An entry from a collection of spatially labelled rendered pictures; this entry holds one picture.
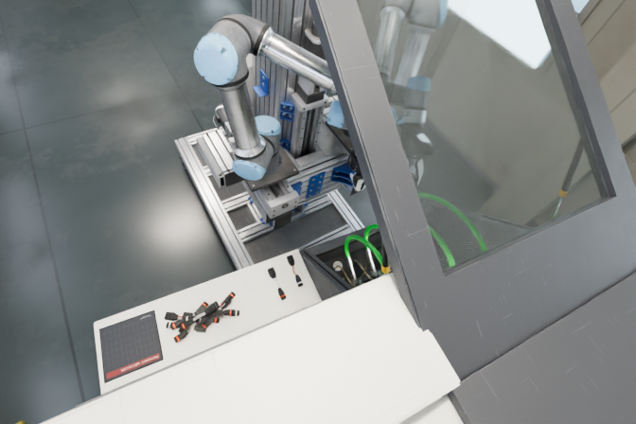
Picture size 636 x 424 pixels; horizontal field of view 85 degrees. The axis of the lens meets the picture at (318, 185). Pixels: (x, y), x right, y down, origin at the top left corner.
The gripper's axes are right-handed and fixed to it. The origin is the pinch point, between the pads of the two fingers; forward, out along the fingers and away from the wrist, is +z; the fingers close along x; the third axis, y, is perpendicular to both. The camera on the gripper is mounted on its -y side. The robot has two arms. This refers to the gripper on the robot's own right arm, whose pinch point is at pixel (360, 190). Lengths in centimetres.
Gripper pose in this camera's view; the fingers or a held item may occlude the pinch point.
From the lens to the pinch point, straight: 126.0
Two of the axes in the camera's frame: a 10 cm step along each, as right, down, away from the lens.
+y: -4.2, -7.6, 4.9
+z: -1.4, 5.9, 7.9
